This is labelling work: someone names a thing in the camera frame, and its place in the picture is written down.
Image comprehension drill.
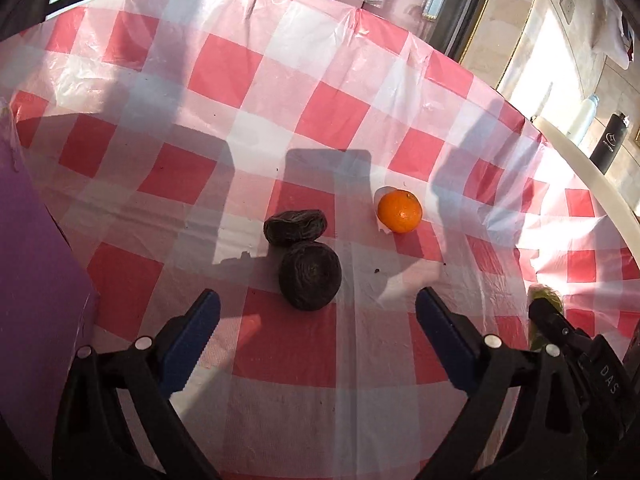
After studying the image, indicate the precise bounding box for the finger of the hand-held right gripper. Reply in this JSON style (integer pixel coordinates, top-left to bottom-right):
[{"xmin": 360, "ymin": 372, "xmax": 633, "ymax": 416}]
[{"xmin": 528, "ymin": 297, "xmax": 597, "ymax": 363}]

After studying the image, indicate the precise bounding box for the small green fruit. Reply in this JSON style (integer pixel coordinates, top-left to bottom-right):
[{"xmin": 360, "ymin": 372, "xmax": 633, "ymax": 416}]
[{"xmin": 527, "ymin": 283, "xmax": 566, "ymax": 352}]

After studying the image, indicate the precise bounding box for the white bottle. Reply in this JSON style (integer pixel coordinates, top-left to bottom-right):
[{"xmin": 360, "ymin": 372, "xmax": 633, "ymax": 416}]
[{"xmin": 566, "ymin": 93, "xmax": 600, "ymax": 147}]

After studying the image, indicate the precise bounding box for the purple cardboard box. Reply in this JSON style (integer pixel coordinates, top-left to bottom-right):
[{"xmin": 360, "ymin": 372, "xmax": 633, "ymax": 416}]
[{"xmin": 0, "ymin": 102, "xmax": 99, "ymax": 433}]

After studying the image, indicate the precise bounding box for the dark avocado with stem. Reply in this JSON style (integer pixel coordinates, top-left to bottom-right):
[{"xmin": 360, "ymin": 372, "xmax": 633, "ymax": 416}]
[{"xmin": 263, "ymin": 208, "xmax": 329, "ymax": 248}]

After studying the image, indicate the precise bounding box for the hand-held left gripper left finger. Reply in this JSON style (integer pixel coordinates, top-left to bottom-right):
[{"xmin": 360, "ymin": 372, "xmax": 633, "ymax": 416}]
[{"xmin": 52, "ymin": 288, "xmax": 222, "ymax": 480}]

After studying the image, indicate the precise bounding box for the white hanging cloth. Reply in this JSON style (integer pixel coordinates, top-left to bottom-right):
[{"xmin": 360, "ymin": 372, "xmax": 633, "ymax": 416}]
[{"xmin": 594, "ymin": 0, "xmax": 635, "ymax": 69}]

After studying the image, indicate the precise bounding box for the round cream table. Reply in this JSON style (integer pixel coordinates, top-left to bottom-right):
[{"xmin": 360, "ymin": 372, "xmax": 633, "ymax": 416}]
[{"xmin": 531, "ymin": 115, "xmax": 640, "ymax": 261}]

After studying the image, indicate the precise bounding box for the red white checkered tablecloth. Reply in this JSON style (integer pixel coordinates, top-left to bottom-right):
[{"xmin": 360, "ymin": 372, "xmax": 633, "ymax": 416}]
[{"xmin": 0, "ymin": 0, "xmax": 640, "ymax": 480}]

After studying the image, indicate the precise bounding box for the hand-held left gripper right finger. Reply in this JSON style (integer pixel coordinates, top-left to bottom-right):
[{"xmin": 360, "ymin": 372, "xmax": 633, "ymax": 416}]
[{"xmin": 414, "ymin": 287, "xmax": 589, "ymax": 480}]

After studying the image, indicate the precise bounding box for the orange tangerine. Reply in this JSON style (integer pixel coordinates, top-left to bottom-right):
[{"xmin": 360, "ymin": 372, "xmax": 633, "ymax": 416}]
[{"xmin": 376, "ymin": 188, "xmax": 424, "ymax": 235}]

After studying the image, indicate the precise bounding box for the black water bottle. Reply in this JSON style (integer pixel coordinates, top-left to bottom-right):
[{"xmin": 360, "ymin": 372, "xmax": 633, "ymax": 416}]
[{"xmin": 589, "ymin": 111, "xmax": 629, "ymax": 176}]

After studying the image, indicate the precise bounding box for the round dark wrinkled passion fruit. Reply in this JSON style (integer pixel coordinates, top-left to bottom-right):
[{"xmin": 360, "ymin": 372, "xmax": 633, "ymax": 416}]
[{"xmin": 278, "ymin": 240, "xmax": 344, "ymax": 311}]

